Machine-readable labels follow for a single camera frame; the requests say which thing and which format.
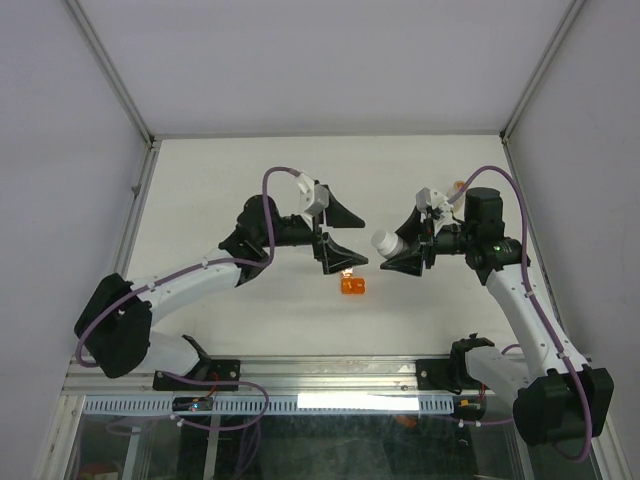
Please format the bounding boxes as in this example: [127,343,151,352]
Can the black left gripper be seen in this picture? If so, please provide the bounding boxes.
[260,192,369,273]

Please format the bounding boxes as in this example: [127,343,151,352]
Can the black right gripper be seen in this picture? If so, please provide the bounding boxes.
[379,205,475,276]

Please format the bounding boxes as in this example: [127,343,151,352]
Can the white cap pill bottle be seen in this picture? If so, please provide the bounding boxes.
[371,230,408,259]

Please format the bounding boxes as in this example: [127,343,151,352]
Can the orange pill organizer box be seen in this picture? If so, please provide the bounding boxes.
[340,268,366,295]

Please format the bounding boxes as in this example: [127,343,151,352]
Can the clear bottle orange pills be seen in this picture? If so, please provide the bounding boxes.
[447,181,466,205]

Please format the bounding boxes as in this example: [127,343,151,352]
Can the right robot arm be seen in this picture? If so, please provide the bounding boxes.
[372,187,614,446]

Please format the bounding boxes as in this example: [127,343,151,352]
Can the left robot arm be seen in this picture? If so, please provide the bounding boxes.
[74,184,368,389]

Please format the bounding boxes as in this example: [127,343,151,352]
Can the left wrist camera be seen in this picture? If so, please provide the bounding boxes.
[296,172,330,217]

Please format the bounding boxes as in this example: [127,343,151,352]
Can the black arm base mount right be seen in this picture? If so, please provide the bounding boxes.
[414,357,491,395]

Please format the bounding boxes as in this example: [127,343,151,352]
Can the aluminium frame rail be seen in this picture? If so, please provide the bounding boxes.
[62,354,448,396]

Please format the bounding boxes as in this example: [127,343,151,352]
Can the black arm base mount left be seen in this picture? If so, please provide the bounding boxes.
[152,358,241,392]

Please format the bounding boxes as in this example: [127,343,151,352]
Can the grey slotted cable duct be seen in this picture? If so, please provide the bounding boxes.
[83,393,454,417]

